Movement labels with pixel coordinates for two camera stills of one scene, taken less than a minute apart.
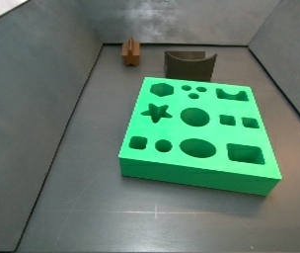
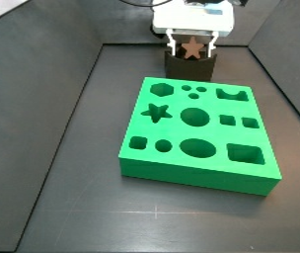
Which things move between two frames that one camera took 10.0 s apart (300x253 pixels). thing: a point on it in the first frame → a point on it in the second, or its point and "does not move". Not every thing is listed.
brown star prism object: x=131 y=51 → x=192 y=48
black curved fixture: x=188 y=65 does not move
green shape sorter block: x=196 y=134 does not move
